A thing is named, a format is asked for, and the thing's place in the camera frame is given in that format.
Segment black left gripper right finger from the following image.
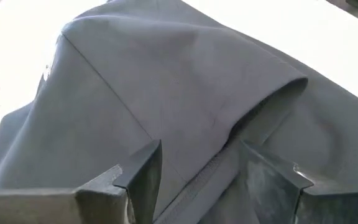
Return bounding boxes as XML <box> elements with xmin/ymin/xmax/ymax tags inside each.
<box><xmin>239</xmin><ymin>139</ymin><xmax>358</xmax><ymax>224</ymax></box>

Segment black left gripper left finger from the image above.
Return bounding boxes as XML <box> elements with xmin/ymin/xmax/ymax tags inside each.
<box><xmin>0</xmin><ymin>139</ymin><xmax>163</xmax><ymax>224</ymax></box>

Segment dark zippered trousers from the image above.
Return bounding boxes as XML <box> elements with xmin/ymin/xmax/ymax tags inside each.
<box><xmin>0</xmin><ymin>0</ymin><xmax>358</xmax><ymax>224</ymax></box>

